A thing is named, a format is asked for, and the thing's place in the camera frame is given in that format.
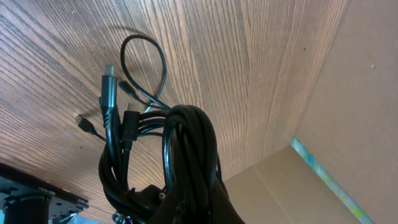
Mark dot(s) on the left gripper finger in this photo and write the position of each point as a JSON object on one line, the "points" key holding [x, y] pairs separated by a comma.
{"points": [[195, 197]]}

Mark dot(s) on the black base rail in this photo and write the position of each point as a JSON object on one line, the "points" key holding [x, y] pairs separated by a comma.
{"points": [[28, 199]]}

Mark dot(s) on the cardboard backdrop panel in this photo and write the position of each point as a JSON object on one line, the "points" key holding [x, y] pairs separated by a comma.
{"points": [[342, 164]]}

